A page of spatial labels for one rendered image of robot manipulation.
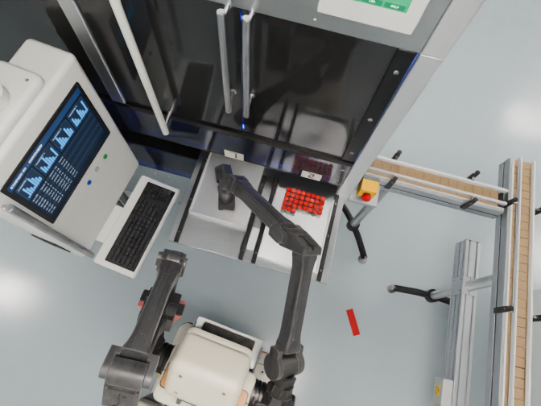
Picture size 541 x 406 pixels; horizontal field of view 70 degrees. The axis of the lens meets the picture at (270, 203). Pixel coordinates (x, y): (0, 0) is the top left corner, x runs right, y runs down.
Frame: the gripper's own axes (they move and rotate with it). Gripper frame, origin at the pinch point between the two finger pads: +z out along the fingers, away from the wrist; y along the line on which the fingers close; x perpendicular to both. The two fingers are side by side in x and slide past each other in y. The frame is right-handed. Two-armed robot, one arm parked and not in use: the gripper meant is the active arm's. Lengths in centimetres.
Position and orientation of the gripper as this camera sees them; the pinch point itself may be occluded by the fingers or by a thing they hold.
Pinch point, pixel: (228, 205)
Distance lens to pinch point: 168.2
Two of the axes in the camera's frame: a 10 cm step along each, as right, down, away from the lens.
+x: -10.0, -0.2, -0.4
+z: -0.4, 3.5, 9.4
